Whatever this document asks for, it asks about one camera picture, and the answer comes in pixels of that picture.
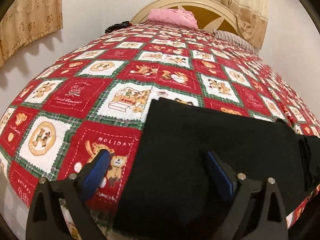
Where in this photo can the red teddy bear bedspread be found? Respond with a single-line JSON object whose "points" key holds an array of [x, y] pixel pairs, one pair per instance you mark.
{"points": [[97, 97]]}

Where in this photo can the striped pillow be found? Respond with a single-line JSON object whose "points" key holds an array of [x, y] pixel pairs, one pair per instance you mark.
{"points": [[234, 39]]}

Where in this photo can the black clothing heap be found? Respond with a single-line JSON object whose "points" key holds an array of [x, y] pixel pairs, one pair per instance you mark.
{"points": [[118, 26]]}

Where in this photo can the cream wooden headboard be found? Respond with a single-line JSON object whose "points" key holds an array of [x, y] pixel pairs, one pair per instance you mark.
{"points": [[210, 14]]}

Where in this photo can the black pants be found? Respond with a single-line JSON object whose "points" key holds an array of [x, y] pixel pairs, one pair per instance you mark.
{"points": [[204, 174]]}

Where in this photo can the beige side curtain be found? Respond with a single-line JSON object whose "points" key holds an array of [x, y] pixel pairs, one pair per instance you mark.
{"points": [[26, 21]]}

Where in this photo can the pink folded blanket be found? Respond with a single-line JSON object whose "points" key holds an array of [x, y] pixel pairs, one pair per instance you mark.
{"points": [[175, 17]]}

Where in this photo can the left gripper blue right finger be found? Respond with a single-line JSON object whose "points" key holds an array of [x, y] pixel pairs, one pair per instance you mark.
{"points": [[256, 207]]}

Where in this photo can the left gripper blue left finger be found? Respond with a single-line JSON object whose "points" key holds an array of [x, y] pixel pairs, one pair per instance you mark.
{"points": [[45, 218]]}

